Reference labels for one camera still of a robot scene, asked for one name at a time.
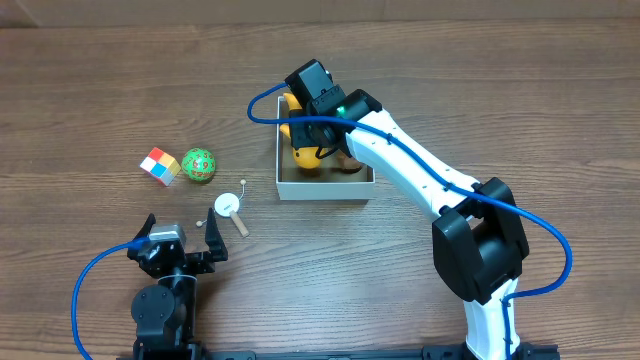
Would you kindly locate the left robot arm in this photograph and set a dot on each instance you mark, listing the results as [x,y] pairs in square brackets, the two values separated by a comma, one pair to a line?
[165,312]

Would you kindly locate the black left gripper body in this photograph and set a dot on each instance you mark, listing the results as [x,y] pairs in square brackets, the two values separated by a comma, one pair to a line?
[187,260]

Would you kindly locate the green numbered ball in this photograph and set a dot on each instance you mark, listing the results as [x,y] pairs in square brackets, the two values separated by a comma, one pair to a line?
[199,164]

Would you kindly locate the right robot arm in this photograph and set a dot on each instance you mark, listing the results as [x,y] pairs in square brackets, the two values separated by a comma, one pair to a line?
[478,238]

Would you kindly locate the brown plush toy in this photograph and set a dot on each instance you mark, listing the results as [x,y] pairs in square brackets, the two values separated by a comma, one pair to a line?
[350,162]

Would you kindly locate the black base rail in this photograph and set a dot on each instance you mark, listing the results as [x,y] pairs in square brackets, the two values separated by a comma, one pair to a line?
[525,351]

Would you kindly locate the white cardboard box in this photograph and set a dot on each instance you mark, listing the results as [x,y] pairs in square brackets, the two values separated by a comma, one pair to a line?
[331,180]

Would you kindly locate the multicoloured cube puzzle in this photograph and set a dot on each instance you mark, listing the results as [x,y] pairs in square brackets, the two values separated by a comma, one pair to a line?
[161,166]

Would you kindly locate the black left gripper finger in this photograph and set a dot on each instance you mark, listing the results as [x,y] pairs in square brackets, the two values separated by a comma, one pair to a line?
[143,234]
[213,239]

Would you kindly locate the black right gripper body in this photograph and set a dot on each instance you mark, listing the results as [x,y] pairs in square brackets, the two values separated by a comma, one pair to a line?
[304,133]

